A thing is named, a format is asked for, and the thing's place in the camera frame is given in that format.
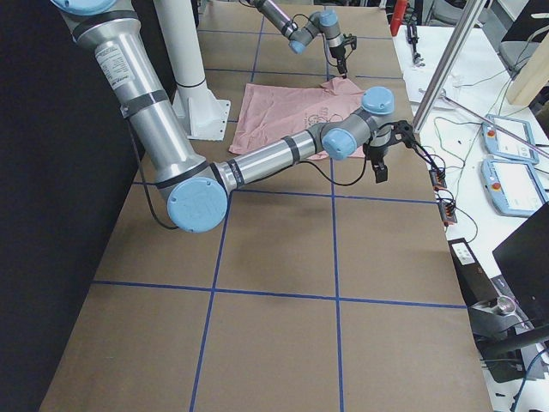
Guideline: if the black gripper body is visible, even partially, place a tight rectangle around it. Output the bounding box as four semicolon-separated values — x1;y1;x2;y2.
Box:
367;146;389;172
329;45;346;64

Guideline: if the pink Snoopy t-shirt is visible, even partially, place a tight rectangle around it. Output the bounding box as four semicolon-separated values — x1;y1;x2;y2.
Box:
229;77;364;155

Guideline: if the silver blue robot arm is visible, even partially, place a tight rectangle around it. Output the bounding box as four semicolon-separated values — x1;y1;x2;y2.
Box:
57;1;395;233
239;1;358;79

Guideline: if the orange black connector block far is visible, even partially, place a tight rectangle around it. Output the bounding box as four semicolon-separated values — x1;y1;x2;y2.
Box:
429;168;447;191

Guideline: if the orange black connector block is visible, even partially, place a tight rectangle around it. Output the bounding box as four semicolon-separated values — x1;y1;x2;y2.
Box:
437;199;457;227
429;168;447;191

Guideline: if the black clamp pole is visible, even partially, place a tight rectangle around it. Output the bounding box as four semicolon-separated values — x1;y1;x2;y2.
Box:
407;22;425;67

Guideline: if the orange black connector block near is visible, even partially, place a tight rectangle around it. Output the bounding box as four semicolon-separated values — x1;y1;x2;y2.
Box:
437;199;457;227

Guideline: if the red cylinder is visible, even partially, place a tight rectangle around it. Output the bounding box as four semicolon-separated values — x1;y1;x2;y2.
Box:
389;0;407;37

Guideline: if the metal reacher grabber tool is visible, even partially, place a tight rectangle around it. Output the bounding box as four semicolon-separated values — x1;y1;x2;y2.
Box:
437;90;548;159

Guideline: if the blue teach pendant far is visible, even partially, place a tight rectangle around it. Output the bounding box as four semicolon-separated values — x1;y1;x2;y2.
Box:
482;113;540;165

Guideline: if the blue teach pendant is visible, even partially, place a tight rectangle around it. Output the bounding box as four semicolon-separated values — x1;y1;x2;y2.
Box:
480;158;548;218
482;113;540;165

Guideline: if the blue teach pendant near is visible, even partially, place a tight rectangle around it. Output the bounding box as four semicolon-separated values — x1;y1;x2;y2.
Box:
480;158;548;218

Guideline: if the white pillar with base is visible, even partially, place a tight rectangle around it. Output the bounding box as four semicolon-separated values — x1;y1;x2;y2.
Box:
154;0;231;141

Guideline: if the black box with label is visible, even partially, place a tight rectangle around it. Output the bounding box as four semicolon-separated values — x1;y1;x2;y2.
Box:
448;238;503;312

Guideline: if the black monitor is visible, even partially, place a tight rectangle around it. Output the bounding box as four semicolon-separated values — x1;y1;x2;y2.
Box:
492;204;548;324

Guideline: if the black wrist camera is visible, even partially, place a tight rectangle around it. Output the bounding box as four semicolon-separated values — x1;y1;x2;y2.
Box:
386;120;417;151
341;34;357;58

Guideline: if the aluminium frame post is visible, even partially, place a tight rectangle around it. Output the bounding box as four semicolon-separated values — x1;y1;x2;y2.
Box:
413;0;486;133

